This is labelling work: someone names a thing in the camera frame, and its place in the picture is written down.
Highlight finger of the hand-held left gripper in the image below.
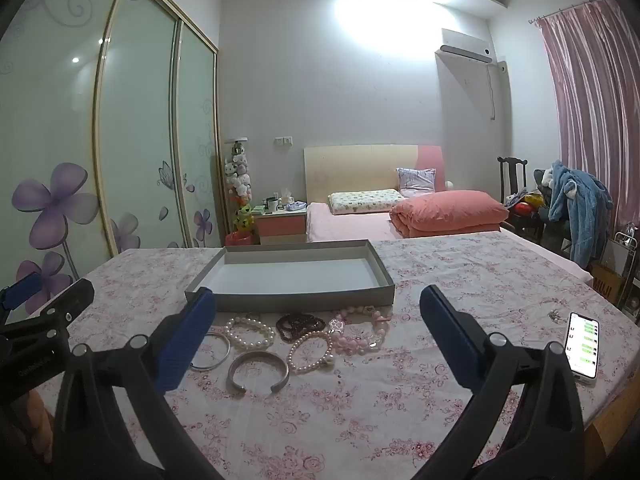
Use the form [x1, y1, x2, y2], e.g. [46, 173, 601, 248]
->
[0, 279, 96, 357]
[0, 272, 42, 314]

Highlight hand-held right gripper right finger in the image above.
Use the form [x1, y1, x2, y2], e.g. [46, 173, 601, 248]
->
[419, 285, 586, 480]

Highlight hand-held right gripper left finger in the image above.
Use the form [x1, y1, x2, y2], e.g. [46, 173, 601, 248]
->
[50, 286, 218, 480]

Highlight wide silver cuff bangle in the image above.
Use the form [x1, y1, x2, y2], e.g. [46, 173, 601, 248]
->
[226, 351, 291, 395]

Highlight large pink bead bracelet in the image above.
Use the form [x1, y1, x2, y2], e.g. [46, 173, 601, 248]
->
[327, 306, 392, 356]

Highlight dark red bead bracelet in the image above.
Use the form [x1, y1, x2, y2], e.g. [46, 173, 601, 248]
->
[276, 311, 328, 343]

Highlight small pink pearl bracelet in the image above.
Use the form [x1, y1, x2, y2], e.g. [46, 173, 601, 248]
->
[287, 331, 335, 375]

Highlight grey cardboard tray box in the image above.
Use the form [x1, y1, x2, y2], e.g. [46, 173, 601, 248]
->
[185, 239, 397, 313]

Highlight person's left hand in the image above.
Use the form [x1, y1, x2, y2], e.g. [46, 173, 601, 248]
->
[25, 391, 53, 463]

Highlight thin silver bangle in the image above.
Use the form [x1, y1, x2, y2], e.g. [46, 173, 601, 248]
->
[189, 330, 232, 372]

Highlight pink floral tablecloth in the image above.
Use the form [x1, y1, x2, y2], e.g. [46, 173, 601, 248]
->
[30, 236, 640, 480]

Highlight white smartphone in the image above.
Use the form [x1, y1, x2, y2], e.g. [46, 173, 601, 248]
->
[563, 311, 600, 386]

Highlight folded pink quilt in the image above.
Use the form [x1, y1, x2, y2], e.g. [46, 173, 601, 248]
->
[389, 190, 510, 239]

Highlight yellow plush toy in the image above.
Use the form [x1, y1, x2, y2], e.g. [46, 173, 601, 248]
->
[234, 206, 256, 234]

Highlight pink and white nightstand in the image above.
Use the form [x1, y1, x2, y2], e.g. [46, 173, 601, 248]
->
[251, 206, 307, 239]

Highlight bed with pink sheet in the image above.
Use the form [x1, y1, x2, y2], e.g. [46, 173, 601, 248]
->
[304, 145, 593, 283]

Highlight colourful toys on chair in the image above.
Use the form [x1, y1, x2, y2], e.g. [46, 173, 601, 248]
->
[504, 191, 547, 217]

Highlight floral sliding door wardrobe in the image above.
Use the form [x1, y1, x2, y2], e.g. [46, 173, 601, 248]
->
[0, 0, 224, 313]

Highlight white floral pillow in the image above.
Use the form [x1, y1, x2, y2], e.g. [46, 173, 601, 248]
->
[328, 189, 407, 216]

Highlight small purple pillow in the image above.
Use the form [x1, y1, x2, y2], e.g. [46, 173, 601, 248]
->
[396, 167, 437, 198]

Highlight brown cardboard box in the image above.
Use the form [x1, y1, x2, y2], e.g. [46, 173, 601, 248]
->
[590, 261, 627, 307]

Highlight plush toy bouquet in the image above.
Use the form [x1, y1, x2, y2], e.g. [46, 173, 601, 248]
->
[223, 140, 254, 211]

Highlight dark wooden chair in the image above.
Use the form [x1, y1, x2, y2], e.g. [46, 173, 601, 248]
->
[497, 156, 548, 242]

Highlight blue fleece robe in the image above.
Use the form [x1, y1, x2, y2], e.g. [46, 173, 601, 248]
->
[546, 160, 614, 269]

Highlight beige and pink headboard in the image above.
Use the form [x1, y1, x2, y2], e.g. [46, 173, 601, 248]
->
[304, 144, 444, 207]

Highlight pink curtain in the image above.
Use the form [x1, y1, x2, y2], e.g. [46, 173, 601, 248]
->
[529, 0, 640, 243]

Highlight white air conditioner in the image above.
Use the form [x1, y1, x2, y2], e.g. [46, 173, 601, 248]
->
[439, 28, 497, 64]

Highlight white pearl bracelet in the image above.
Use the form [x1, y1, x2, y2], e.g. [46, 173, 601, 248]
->
[224, 315, 276, 351]

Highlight white wire rack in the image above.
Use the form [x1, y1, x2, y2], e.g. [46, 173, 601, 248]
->
[611, 224, 640, 313]

